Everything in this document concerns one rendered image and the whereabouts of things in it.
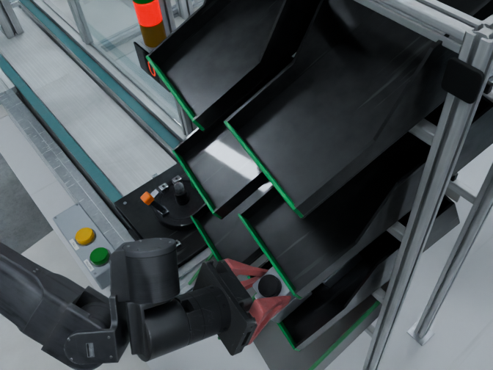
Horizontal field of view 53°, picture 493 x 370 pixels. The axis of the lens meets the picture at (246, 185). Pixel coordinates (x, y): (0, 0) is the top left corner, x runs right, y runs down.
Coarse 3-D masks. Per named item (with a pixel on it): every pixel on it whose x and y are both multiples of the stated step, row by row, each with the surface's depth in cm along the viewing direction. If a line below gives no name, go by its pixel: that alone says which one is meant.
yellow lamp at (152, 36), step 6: (162, 24) 102; (144, 30) 102; (150, 30) 101; (156, 30) 102; (162, 30) 103; (144, 36) 103; (150, 36) 102; (156, 36) 103; (162, 36) 104; (144, 42) 105; (150, 42) 104; (156, 42) 104
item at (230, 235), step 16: (256, 192) 81; (208, 208) 84; (240, 208) 82; (208, 224) 83; (224, 224) 82; (240, 224) 80; (208, 240) 80; (224, 240) 80; (240, 240) 79; (224, 256) 79; (240, 256) 78; (256, 256) 76
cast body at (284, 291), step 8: (272, 272) 66; (264, 280) 65; (272, 280) 65; (280, 280) 65; (256, 288) 66; (264, 288) 65; (272, 288) 64; (280, 288) 64; (256, 296) 69; (264, 296) 64; (272, 296) 64; (288, 304) 67; (296, 304) 68; (280, 312) 67; (288, 312) 68; (272, 320) 67; (280, 320) 69
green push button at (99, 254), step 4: (96, 248) 109; (100, 248) 109; (104, 248) 109; (92, 252) 108; (96, 252) 108; (100, 252) 108; (104, 252) 108; (108, 252) 108; (92, 256) 107; (96, 256) 107; (100, 256) 107; (104, 256) 107; (108, 256) 108; (92, 260) 107; (96, 260) 107; (100, 260) 107; (104, 260) 107; (96, 264) 107; (100, 264) 107
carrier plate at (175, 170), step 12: (180, 168) 122; (156, 180) 120; (168, 180) 120; (132, 192) 118; (144, 192) 118; (120, 204) 116; (132, 204) 116; (144, 204) 116; (132, 216) 114; (144, 216) 113; (144, 228) 111; (156, 228) 111; (168, 228) 111; (180, 240) 109; (192, 240) 108; (204, 240) 108; (180, 252) 107; (192, 252) 106; (180, 264) 105
